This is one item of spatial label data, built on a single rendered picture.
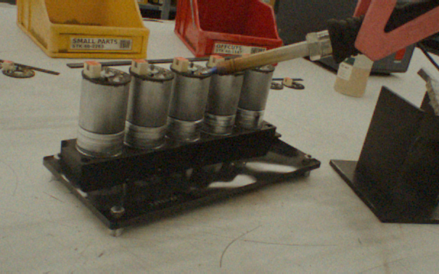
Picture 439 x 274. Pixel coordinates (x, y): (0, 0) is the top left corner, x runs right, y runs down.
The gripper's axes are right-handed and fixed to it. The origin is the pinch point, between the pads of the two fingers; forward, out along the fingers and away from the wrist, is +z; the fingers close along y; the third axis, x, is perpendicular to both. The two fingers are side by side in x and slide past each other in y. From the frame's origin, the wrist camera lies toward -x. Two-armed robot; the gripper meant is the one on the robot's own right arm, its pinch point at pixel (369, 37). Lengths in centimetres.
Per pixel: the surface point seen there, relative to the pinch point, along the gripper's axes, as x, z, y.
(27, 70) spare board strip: -16.3, 19.5, -12.2
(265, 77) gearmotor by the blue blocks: -2.2, 6.0, -3.6
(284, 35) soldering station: 3.7, 7.6, -41.0
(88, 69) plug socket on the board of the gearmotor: -10.9, 9.5, 4.2
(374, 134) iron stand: 5.6, 4.5, -3.0
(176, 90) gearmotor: -6.6, 8.9, 0.4
